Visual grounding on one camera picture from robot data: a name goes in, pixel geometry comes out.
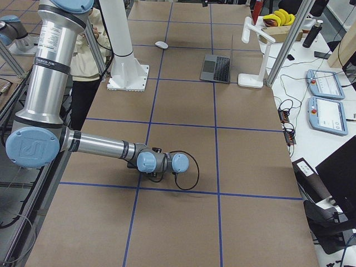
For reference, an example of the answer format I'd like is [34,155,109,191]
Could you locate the white desk lamp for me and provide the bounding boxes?
[238,16,276,89]

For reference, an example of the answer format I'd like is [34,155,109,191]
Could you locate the upper blue teach pendant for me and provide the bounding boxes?
[306,69,345,100]

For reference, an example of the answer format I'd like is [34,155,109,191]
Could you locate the black water bottle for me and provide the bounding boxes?
[302,19,323,48]

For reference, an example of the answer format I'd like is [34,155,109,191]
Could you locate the person in cream hoodie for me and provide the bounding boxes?
[68,7,112,131]

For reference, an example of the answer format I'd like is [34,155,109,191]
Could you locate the black monitor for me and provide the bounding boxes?
[316,137,355,218]

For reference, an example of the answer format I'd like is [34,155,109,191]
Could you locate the lower blue teach pendant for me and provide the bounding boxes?
[308,96,348,136]

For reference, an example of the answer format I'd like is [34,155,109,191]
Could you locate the yellow bananas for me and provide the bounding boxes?
[263,9,295,27]

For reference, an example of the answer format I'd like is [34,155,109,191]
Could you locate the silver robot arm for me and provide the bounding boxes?
[1,15,28,46]
[6,1,189,174]

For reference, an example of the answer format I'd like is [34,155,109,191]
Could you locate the aluminium frame post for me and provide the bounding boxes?
[266,0,315,87]

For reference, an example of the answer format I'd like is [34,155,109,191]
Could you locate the small orange circuit board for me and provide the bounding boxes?
[278,109,290,123]

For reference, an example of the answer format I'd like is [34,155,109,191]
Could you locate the blue teach pendant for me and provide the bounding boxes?
[308,96,348,136]
[306,69,345,100]

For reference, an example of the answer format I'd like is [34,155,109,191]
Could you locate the black phone on desk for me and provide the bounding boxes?
[314,51,330,60]

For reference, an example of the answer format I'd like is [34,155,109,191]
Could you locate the silver grey laptop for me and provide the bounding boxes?
[200,34,234,84]

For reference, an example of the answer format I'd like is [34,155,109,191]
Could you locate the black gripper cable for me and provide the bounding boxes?
[150,150,200,191]

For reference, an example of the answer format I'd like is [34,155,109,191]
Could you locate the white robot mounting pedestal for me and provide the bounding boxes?
[100,0,150,92]

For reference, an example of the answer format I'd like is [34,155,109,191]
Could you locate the white computer mouse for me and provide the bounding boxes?
[155,41,169,50]

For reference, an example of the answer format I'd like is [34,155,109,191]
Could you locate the brown cardboard box on desk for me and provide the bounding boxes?
[259,26,303,43]

